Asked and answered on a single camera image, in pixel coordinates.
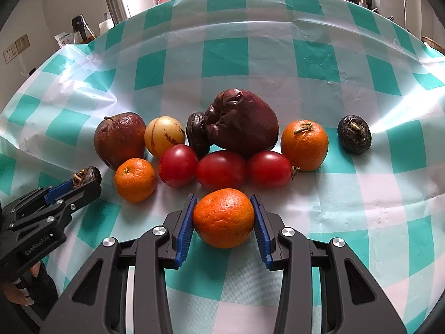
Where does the large wrinkled maroon fruit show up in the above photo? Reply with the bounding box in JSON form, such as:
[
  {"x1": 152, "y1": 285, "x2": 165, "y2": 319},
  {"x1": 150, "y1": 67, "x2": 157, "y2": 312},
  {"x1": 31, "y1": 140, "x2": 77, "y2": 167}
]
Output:
[{"x1": 203, "y1": 89, "x2": 280, "y2": 157}]

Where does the dark shrivelled passion fruit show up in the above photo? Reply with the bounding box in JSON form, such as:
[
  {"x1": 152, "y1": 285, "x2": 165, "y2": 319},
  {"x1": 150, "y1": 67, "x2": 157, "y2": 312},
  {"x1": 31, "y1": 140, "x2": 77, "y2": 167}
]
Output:
[{"x1": 71, "y1": 166, "x2": 102, "y2": 189}]

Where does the round dark passion fruit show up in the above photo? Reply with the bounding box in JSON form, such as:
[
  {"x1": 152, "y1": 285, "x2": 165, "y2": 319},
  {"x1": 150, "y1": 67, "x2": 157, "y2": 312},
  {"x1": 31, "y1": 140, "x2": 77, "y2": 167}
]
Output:
[{"x1": 337, "y1": 115, "x2": 372, "y2": 154}]

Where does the large orange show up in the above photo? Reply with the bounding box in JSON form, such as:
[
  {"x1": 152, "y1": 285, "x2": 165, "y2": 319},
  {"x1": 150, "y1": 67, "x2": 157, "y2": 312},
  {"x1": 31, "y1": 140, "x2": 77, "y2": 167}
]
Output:
[{"x1": 193, "y1": 188, "x2": 255, "y2": 249}]

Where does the teal white checkered tablecloth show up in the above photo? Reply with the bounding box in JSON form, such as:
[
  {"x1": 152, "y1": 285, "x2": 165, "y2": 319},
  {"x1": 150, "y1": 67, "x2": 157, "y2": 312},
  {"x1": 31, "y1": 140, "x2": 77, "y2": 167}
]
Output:
[{"x1": 0, "y1": 0, "x2": 445, "y2": 334}]

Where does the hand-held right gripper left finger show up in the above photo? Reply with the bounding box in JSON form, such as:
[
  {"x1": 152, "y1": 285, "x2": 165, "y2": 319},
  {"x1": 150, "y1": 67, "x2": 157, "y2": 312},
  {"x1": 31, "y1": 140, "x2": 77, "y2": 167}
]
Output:
[{"x1": 40, "y1": 193, "x2": 199, "y2": 334}]

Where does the stainless steel thermos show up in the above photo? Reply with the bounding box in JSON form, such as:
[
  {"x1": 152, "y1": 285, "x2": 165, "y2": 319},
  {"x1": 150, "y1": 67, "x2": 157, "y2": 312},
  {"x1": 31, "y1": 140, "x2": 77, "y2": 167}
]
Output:
[{"x1": 103, "y1": 0, "x2": 131, "y2": 25}]

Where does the red tomato with stem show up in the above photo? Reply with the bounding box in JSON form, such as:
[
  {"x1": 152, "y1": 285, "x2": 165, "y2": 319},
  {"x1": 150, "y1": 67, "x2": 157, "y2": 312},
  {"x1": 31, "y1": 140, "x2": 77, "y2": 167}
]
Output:
[{"x1": 246, "y1": 151, "x2": 300, "y2": 187}]

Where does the woven basket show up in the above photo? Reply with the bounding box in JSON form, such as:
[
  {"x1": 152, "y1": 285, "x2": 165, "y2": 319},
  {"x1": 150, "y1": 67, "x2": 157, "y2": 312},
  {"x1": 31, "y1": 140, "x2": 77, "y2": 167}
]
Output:
[{"x1": 422, "y1": 36, "x2": 445, "y2": 55}]

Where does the dark shrivelled elongated fruit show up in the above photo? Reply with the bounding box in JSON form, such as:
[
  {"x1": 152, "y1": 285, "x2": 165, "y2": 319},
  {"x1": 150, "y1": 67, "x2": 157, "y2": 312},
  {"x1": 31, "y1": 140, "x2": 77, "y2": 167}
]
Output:
[{"x1": 186, "y1": 112, "x2": 211, "y2": 159}]

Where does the small mandarin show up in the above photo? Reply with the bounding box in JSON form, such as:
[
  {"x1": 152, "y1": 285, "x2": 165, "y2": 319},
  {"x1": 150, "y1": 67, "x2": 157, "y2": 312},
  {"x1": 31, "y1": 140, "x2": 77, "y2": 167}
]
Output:
[{"x1": 114, "y1": 158, "x2": 157, "y2": 203}]

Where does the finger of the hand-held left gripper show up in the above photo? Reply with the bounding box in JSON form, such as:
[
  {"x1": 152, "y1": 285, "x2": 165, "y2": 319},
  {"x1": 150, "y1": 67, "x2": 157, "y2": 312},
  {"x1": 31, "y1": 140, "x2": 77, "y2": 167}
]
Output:
[
  {"x1": 42, "y1": 180, "x2": 102, "y2": 232},
  {"x1": 7, "y1": 179, "x2": 77, "y2": 216}
]

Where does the orange with green stem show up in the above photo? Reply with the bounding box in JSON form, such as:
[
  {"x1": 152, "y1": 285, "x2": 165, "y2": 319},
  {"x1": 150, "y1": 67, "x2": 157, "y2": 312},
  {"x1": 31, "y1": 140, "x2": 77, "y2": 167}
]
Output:
[{"x1": 281, "y1": 120, "x2": 329, "y2": 172}]

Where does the wrinkled red apple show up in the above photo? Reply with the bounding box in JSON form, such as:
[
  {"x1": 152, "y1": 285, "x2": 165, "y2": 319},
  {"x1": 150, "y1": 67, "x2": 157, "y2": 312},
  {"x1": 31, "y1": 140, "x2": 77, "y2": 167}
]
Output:
[{"x1": 94, "y1": 112, "x2": 147, "y2": 170}]

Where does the person's left hand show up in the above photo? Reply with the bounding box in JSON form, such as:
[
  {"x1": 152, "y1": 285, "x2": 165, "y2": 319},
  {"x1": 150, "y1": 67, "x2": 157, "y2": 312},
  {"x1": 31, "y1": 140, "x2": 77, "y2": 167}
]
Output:
[{"x1": 0, "y1": 262, "x2": 46, "y2": 306}]

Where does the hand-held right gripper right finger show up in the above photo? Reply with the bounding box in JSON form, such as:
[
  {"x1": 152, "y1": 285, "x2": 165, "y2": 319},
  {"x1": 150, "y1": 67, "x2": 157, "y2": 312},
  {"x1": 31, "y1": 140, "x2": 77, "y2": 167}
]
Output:
[{"x1": 250, "y1": 194, "x2": 407, "y2": 334}]

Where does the yellow striped melon fruit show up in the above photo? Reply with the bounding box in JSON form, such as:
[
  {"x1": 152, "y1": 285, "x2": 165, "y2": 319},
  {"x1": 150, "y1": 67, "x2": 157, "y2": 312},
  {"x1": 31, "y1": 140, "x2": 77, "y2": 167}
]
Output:
[{"x1": 144, "y1": 116, "x2": 186, "y2": 158}]

